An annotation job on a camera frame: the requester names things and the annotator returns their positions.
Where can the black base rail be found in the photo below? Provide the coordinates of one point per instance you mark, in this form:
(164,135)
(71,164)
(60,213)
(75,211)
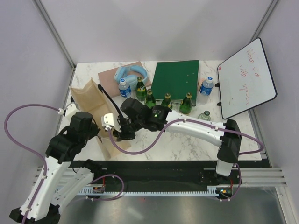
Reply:
(162,175)

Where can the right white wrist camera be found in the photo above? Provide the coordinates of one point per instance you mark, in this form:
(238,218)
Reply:
(110,121)

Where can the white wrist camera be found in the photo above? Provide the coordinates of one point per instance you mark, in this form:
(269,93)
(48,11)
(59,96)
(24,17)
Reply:
(69,111)
(110,121)

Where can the green binder folder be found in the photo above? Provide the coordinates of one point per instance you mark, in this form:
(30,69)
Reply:
(177,79)

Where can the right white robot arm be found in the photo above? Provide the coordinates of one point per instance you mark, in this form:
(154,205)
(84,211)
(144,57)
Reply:
(134,116)

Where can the small whiteboard with writing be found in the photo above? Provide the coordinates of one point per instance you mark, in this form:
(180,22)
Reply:
(245,80)

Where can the light blue headphones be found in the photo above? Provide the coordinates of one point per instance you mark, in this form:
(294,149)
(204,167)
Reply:
(128,73)

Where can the blue cap water bottle front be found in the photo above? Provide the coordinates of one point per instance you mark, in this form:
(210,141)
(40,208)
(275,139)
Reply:
(124,88)

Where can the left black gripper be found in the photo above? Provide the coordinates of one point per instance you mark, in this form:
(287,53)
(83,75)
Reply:
(95,130)

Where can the beige canvas tote bag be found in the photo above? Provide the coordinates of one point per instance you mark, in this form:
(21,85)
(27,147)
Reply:
(93,100)

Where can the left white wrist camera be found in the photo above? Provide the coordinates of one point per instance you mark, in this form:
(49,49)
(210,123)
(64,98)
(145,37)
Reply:
(69,111)

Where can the green glass bottle yellow cap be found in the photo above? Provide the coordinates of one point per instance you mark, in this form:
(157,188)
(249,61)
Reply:
(205,116)

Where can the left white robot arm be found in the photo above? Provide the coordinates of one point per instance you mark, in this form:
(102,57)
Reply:
(45,203)

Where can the white cable duct strip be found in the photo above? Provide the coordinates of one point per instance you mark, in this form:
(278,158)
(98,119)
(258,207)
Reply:
(210,191)

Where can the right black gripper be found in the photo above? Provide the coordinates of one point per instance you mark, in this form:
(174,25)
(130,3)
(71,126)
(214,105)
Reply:
(123,136)

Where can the blue cap water bottle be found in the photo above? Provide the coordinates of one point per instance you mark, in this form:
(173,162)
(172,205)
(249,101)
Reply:
(205,89)
(124,88)

